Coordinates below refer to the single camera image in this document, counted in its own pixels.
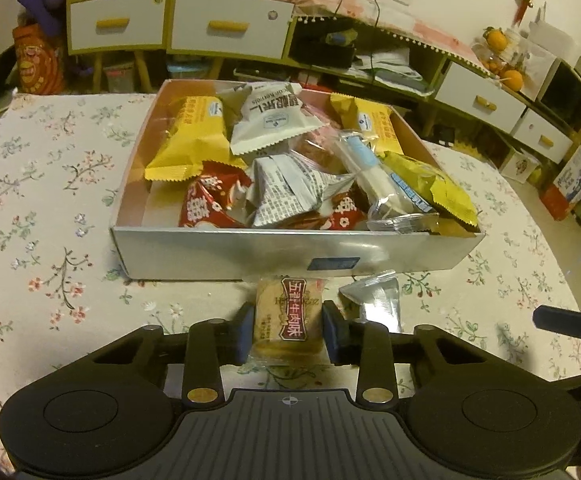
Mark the black electronic device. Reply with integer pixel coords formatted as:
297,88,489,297
290,35,356,68

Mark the dark red snack packet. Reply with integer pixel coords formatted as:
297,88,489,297
178,161,254,229

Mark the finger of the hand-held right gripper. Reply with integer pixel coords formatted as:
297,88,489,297
533,305,581,341

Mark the red white candy packet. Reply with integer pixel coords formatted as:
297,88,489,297
328,192,369,231

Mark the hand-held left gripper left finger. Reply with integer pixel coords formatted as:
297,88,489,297
88,302,256,406

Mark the large yellow snack packet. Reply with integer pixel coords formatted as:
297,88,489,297
144,95,232,182

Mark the white nut packet black print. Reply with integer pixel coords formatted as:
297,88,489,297
229,81,322,157

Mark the pink runner cloth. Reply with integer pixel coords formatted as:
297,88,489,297
260,0,486,68

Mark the clear packet white bar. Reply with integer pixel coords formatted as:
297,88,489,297
335,130,440,234

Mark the small silver packet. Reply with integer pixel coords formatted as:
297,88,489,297
339,270,402,335

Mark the black microwave oven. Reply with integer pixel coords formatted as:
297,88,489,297
541,60,581,128

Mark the long yellow wooden sideboard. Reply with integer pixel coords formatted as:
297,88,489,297
285,15,581,171

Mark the clear biscuit packet brown label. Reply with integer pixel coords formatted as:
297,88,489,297
247,275,330,367

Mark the small yellow packet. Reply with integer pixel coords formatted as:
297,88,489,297
381,151,480,227

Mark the pink silver cardboard box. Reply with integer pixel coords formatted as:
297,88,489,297
110,79,486,283

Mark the orange printed bag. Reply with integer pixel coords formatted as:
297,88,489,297
13,25,66,95

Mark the white drawer yellow handle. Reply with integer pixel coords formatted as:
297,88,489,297
70,0,166,51
513,110,574,163
170,0,294,51
435,62,526,133

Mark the yellow wooden shelf cabinet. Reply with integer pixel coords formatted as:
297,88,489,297
65,0,296,93

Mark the white text-printed packet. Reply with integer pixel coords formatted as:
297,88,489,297
250,154,359,229

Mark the clear plastic storage bin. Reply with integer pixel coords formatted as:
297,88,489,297
168,60,211,81

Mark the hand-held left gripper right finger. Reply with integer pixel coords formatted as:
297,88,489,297
321,300,489,406

